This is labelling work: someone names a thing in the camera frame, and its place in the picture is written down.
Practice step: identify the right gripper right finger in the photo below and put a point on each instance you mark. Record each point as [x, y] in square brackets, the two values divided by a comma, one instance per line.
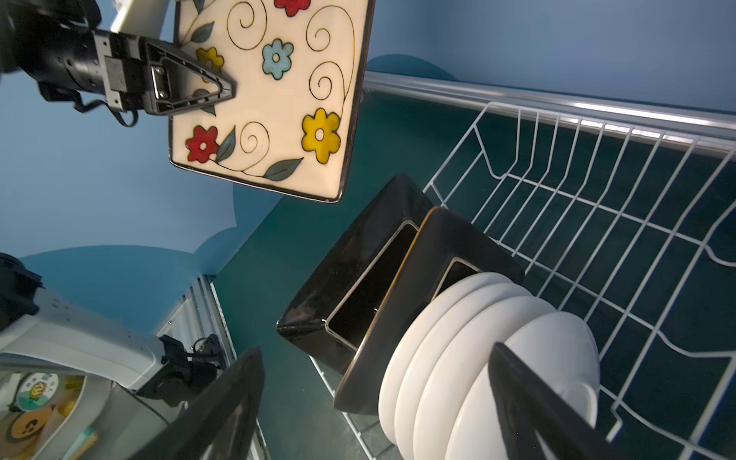
[534, 421]

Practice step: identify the black square floral plate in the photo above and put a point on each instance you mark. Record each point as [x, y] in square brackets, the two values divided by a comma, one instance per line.
[331, 313]
[298, 68]

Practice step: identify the white round plate leftmost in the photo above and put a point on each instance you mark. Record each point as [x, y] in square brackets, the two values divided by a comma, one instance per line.
[414, 345]

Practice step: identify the white wire dish rack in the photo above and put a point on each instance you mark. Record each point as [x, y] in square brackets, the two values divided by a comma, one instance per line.
[628, 226]

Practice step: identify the front aluminium rail bed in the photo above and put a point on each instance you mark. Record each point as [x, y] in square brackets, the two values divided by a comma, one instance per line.
[198, 349]

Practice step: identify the white round plate rightmost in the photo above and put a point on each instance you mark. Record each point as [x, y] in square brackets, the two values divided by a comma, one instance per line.
[561, 350]

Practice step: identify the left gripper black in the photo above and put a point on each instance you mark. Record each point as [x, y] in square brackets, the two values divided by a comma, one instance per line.
[148, 74]

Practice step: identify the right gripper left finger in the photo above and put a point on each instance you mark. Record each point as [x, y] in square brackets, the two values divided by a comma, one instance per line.
[220, 424]

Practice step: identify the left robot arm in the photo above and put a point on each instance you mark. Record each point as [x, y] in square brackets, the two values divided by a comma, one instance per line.
[61, 46]

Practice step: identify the aluminium rear frame rail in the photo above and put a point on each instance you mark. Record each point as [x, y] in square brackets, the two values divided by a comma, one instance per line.
[710, 133]

